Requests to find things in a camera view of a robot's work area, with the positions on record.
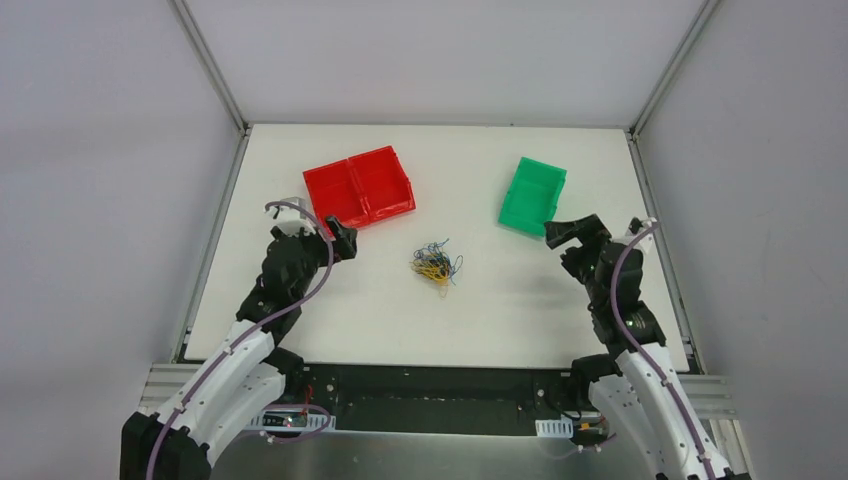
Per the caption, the wire bundle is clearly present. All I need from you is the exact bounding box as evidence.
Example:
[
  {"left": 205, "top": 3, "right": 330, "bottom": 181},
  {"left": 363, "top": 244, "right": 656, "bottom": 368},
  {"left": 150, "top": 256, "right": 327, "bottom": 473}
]
[{"left": 409, "top": 239, "right": 464, "bottom": 298}]

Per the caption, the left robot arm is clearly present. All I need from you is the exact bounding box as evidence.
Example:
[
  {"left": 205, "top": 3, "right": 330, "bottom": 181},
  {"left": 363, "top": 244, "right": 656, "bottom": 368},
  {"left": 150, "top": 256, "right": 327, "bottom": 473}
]
[{"left": 119, "top": 216, "right": 358, "bottom": 479}]

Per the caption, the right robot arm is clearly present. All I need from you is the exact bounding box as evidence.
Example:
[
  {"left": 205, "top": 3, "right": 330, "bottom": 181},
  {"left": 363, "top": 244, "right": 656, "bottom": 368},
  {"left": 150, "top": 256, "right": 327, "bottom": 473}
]
[{"left": 544, "top": 214, "right": 750, "bottom": 479}]

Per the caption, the red double bin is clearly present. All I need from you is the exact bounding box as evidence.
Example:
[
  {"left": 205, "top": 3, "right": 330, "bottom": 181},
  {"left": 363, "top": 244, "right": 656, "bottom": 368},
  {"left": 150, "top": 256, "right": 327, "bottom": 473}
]
[{"left": 303, "top": 146, "right": 416, "bottom": 228}]

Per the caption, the green bin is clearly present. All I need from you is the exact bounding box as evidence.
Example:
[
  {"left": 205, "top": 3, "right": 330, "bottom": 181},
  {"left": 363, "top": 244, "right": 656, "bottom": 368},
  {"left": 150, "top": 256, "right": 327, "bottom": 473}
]
[{"left": 498, "top": 157, "right": 567, "bottom": 237}]

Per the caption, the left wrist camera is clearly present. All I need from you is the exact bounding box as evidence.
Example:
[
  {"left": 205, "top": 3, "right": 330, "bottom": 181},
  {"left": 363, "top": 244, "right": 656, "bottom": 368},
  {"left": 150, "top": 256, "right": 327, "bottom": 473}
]
[{"left": 266, "top": 205, "right": 315, "bottom": 236}]

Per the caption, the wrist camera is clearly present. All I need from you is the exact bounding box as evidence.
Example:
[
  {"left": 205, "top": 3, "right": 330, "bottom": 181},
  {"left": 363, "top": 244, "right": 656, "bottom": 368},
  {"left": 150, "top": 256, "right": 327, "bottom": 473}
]
[
  {"left": 625, "top": 217, "right": 660, "bottom": 256},
  {"left": 266, "top": 205, "right": 315, "bottom": 236}
]

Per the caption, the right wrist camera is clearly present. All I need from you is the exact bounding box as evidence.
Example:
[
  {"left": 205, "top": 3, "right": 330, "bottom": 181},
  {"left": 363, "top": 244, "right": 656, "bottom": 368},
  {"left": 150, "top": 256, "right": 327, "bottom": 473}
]
[{"left": 625, "top": 217, "right": 660, "bottom": 256}]

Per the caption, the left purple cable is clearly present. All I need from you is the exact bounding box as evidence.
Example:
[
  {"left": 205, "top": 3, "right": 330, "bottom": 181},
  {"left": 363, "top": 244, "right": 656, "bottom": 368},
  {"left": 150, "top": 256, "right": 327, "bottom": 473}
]
[{"left": 144, "top": 201, "right": 336, "bottom": 480}]

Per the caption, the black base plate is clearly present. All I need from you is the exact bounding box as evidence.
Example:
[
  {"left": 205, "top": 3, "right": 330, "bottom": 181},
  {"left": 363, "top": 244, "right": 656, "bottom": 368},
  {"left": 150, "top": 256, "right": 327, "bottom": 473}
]
[{"left": 264, "top": 363, "right": 607, "bottom": 436}]

